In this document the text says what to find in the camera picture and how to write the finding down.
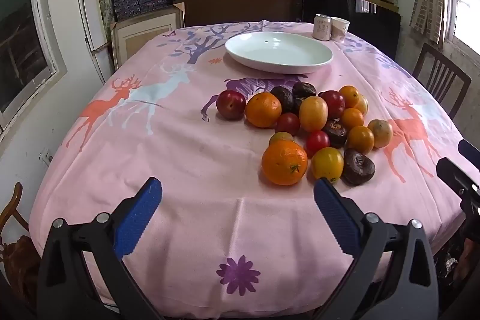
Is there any brown wooden board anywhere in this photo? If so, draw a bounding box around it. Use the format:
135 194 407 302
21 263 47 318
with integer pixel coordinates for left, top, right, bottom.
184 0 304 29

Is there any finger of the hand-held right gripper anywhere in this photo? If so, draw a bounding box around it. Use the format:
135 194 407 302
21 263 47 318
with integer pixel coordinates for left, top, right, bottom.
458 139 480 168
436 157 480 217

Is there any yellow tomato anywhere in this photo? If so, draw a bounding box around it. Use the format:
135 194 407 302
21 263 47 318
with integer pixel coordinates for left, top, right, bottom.
311 147 344 184

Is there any pale orange oval fruit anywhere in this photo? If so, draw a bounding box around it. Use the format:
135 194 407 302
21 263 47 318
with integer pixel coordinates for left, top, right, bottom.
299 96 329 132

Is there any white paper cup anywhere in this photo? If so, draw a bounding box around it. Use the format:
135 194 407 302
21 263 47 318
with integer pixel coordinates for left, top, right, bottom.
330 16 351 42

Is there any small yellow-green fruit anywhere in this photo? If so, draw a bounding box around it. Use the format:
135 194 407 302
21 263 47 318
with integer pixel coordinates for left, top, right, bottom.
269 131 295 146

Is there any small orange kumquat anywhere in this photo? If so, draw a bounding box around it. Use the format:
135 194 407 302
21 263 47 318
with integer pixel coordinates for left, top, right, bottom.
340 108 365 130
347 126 375 155
339 85 360 108

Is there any large orange mandarin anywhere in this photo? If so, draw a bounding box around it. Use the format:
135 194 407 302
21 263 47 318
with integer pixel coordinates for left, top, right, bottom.
261 139 308 186
245 92 283 129

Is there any black panel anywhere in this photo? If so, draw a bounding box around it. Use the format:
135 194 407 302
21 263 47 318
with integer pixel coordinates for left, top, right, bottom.
302 0 401 60

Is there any dark water chestnut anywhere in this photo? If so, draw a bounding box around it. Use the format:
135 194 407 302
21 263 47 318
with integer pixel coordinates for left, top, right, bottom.
322 120 349 149
342 148 376 186
270 86 295 114
292 82 317 100

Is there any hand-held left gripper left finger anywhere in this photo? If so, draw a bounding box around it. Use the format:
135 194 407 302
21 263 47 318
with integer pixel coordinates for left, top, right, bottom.
36 176 166 320

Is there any white leaning panel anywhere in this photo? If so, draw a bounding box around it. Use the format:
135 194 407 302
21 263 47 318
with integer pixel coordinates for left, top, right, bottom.
76 0 106 85

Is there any carved brown wooden chair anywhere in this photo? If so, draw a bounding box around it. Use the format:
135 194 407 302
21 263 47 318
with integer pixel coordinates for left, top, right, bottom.
0 182 43 309

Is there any cardboard picture frame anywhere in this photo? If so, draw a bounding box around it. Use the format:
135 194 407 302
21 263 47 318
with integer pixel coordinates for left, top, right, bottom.
111 3 185 70

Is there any red plum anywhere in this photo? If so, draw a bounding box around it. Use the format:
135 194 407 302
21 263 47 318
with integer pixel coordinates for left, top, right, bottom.
319 90 346 120
216 90 247 121

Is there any white oval plate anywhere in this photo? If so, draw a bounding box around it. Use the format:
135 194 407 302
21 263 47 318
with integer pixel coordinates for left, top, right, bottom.
225 32 334 74

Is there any white framed window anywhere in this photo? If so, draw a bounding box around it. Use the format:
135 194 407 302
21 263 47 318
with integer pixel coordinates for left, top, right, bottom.
0 0 69 135

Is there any silver drink can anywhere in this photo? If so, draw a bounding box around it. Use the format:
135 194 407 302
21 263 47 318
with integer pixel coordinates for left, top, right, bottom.
314 14 332 41

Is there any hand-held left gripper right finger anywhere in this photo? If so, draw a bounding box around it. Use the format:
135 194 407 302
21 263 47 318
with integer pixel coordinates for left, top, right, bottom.
313 178 439 320

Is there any pink deer print tablecloth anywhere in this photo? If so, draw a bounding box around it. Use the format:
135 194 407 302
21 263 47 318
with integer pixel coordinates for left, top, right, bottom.
29 19 469 319

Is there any red cherry tomato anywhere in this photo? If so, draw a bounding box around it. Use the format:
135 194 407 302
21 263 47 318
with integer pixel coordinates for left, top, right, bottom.
305 130 331 158
275 112 301 136

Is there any dark wooden slatted chair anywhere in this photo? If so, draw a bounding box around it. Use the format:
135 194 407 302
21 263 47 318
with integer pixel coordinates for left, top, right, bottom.
412 43 472 120

